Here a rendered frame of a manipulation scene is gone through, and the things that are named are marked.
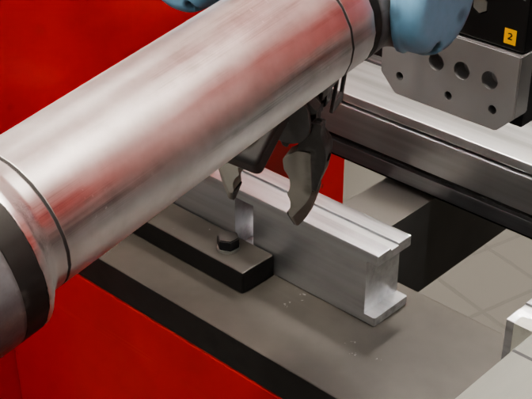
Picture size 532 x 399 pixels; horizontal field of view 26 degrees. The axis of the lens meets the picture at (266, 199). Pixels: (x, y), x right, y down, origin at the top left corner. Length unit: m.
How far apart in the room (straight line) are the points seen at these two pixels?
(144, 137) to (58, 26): 1.01
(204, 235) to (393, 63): 0.39
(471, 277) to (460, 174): 1.48
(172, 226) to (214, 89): 0.84
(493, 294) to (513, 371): 1.84
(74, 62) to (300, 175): 0.66
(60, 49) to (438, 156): 0.52
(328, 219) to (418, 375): 0.20
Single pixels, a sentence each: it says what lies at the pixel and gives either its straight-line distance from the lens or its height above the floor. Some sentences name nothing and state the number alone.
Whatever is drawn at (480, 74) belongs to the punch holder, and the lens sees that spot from 1.05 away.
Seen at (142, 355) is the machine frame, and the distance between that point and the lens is 1.44.
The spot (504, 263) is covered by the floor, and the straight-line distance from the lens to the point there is 3.01.
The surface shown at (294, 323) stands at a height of 0.88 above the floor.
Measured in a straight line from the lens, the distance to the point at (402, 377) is 1.23.
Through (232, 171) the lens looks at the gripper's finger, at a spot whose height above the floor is 1.16.
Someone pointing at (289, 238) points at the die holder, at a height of 0.94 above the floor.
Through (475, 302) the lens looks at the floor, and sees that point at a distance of 2.86.
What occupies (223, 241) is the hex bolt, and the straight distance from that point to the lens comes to 1.35.
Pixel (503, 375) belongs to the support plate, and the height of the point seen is 1.00.
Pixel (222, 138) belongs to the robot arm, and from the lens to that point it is 0.59.
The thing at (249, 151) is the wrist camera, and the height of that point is 1.24.
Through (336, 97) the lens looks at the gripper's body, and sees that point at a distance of 0.99.
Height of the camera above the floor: 1.66
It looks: 31 degrees down
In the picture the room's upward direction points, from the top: straight up
